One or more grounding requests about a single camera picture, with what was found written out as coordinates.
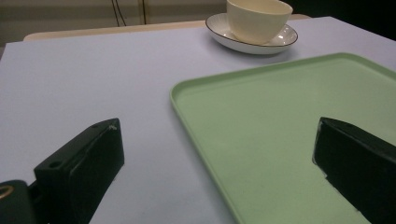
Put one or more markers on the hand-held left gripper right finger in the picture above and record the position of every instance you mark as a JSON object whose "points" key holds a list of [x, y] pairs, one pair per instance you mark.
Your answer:
{"points": [[358, 155]]}

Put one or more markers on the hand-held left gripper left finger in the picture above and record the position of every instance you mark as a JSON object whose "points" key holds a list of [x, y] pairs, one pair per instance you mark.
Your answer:
{"points": [[84, 168]]}

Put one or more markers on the light green plastic tray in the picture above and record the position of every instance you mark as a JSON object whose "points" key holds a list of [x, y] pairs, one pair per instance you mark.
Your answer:
{"points": [[280, 124]]}

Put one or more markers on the cream ceramic cup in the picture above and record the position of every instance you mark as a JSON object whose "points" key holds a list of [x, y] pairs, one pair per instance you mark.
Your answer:
{"points": [[257, 20]]}

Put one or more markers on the white saucer with dark rim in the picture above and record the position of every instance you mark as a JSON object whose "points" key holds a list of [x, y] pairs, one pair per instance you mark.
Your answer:
{"points": [[224, 29]]}

